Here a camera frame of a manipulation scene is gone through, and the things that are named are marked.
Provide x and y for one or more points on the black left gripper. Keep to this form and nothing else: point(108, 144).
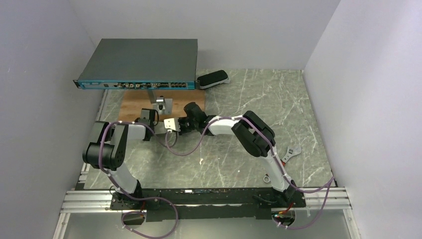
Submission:
point(158, 107)

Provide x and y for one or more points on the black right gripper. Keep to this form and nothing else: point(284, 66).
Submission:
point(184, 124)

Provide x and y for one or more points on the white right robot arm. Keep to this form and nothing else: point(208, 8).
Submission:
point(256, 137)

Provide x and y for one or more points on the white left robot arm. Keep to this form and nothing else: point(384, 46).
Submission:
point(107, 147)

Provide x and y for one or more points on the wooden base board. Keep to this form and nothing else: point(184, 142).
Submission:
point(135, 100)

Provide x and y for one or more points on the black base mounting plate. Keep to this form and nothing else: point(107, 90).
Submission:
point(208, 203)

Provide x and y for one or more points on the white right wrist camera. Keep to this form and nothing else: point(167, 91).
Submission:
point(172, 124)

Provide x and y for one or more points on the metal stand bracket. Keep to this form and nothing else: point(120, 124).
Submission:
point(161, 104)

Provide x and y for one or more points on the grey network switch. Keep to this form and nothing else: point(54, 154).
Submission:
point(141, 64)

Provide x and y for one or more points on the red handled adjustable wrench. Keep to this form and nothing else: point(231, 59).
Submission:
point(291, 152)

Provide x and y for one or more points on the aluminium rail frame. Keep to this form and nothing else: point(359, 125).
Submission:
point(98, 201)

